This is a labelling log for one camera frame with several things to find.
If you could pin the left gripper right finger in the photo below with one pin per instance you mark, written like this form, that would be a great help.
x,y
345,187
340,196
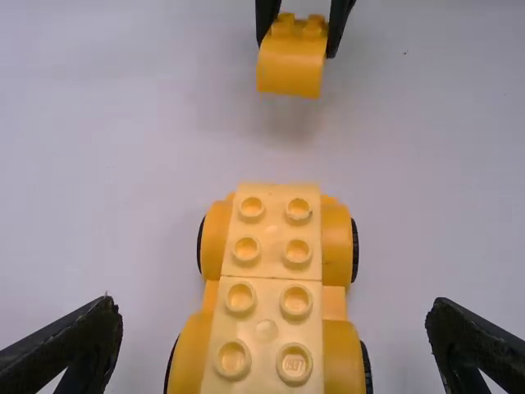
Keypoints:
x,y
480,353

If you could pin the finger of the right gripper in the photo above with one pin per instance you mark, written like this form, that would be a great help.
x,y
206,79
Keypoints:
x,y
266,18
339,24

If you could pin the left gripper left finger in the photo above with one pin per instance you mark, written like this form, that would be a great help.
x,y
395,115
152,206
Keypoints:
x,y
61,353

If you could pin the yellow curved toy brick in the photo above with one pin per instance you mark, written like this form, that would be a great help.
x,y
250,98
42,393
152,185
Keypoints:
x,y
291,70

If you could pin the yellow toy car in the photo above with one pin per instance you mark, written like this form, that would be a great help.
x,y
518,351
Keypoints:
x,y
270,287

